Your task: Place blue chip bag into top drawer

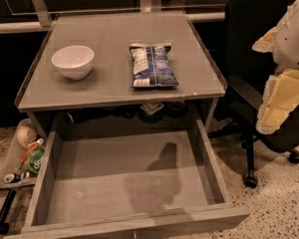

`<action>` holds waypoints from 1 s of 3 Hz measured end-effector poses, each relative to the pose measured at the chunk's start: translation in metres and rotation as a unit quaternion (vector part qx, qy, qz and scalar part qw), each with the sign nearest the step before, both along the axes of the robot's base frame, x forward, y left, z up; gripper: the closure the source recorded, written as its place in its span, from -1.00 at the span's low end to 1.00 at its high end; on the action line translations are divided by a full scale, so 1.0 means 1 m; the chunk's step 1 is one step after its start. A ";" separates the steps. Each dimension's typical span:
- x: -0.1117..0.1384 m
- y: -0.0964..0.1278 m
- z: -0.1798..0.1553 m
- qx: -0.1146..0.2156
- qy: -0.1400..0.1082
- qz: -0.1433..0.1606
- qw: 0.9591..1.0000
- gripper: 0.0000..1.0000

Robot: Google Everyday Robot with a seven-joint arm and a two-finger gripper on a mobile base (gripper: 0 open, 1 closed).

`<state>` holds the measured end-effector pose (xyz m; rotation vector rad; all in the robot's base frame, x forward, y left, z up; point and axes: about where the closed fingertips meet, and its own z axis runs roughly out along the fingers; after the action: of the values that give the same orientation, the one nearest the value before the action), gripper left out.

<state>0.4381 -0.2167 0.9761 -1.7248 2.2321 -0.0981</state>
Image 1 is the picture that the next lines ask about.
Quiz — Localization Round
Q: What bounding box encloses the blue chip bag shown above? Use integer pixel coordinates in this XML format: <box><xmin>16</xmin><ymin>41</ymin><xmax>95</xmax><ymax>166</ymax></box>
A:
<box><xmin>130</xmin><ymin>43</ymin><xmax>178</xmax><ymax>88</ymax></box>

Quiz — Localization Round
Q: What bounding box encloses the white ceramic bowl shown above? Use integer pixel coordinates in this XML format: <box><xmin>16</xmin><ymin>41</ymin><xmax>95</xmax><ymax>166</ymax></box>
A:
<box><xmin>51</xmin><ymin>45</ymin><xmax>95</xmax><ymax>80</ymax></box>

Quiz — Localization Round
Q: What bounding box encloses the black office chair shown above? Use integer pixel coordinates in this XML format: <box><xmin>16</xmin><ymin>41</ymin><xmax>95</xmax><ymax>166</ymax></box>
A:
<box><xmin>208</xmin><ymin>0</ymin><xmax>299</xmax><ymax>188</ymax></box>

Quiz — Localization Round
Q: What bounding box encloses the grey metal railing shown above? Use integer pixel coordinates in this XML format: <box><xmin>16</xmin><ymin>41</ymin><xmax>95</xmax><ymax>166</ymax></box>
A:
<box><xmin>0</xmin><ymin>0</ymin><xmax>224</xmax><ymax>34</ymax></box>

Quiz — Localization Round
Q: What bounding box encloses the beige round object in bin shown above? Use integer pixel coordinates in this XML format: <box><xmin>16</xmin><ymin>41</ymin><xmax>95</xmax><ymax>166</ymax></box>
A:
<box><xmin>17</xmin><ymin>125</ymin><xmax>38</xmax><ymax>148</ymax></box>

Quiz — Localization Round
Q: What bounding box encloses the open grey top drawer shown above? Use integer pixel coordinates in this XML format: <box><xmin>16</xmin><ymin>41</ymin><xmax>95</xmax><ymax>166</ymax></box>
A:
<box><xmin>5</xmin><ymin>119</ymin><xmax>250</xmax><ymax>239</ymax></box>

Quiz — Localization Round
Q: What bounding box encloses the metal can in bin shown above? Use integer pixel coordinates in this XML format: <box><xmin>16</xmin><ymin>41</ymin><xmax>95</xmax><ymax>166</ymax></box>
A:
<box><xmin>4</xmin><ymin>173</ymin><xmax>21</xmax><ymax>184</ymax></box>

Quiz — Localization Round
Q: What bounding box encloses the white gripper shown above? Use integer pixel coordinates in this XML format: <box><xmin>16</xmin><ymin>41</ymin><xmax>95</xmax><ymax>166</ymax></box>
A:
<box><xmin>252</xmin><ymin>0</ymin><xmax>299</xmax><ymax>134</ymax></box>

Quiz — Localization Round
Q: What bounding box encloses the black stand leg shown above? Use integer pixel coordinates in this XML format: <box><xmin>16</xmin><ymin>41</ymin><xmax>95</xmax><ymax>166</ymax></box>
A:
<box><xmin>0</xmin><ymin>189</ymin><xmax>16</xmax><ymax>235</ymax></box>

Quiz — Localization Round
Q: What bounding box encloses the green snack bag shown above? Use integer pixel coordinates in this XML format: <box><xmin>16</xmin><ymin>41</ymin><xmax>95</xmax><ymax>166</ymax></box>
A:
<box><xmin>20</xmin><ymin>146</ymin><xmax>45</xmax><ymax>174</ymax></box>

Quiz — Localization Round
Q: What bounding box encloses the grey cabinet with table top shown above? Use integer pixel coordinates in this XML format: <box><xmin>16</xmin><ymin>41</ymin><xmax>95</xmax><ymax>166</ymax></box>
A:
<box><xmin>16</xmin><ymin>13</ymin><xmax>226</xmax><ymax>133</ymax></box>

